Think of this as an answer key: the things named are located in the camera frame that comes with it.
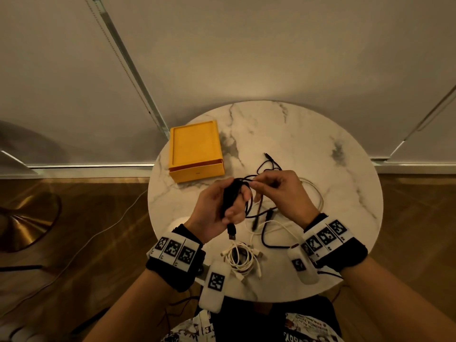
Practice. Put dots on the metal bottom rail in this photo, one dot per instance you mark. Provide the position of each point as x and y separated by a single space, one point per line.
89 171
417 168

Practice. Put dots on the black wristband with markers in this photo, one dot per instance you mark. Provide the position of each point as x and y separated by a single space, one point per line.
351 256
167 277

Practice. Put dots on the gold lamp base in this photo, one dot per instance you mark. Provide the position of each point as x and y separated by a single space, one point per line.
25 224

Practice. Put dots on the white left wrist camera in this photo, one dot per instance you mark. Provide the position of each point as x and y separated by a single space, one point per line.
215 281

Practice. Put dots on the person's right hand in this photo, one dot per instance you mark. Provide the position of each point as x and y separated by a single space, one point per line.
288 195

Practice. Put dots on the black floor object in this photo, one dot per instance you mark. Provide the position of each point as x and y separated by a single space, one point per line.
91 320

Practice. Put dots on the metal blind track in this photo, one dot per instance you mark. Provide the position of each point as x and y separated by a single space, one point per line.
130 67
425 121

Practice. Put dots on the white floor object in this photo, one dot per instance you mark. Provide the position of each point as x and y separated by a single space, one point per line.
18 333

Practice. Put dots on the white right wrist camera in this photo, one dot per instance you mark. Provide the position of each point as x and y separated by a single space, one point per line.
299 265

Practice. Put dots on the person's right forearm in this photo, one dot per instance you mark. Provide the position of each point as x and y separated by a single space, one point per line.
399 302

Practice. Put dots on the person's left forearm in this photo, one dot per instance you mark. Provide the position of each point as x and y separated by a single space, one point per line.
132 309

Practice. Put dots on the black left wristband with markers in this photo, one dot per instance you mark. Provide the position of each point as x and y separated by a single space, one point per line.
167 277

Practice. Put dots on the white marble table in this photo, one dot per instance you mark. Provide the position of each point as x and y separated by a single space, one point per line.
310 138

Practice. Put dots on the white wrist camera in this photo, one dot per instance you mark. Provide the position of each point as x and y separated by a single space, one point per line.
299 265
215 281

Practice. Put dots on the black right wristband with markers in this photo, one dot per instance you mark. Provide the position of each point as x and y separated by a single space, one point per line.
351 256

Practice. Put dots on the yellow box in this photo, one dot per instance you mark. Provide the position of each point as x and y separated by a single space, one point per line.
194 144

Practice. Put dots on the person's left hand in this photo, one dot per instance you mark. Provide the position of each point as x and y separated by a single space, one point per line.
206 213

